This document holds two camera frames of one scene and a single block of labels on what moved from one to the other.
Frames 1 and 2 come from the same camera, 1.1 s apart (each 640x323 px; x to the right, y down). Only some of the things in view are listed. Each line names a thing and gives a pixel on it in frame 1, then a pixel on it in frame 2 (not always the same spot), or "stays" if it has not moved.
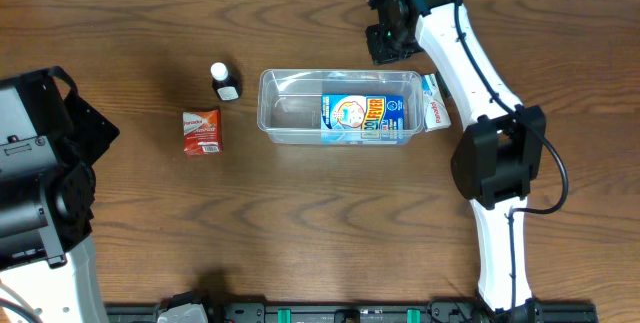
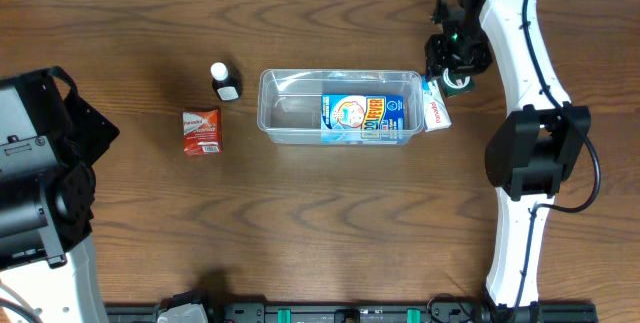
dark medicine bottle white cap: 226,83 stays
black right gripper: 388,46 -> 451,68
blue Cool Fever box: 361,119 stays
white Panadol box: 436,110 stays
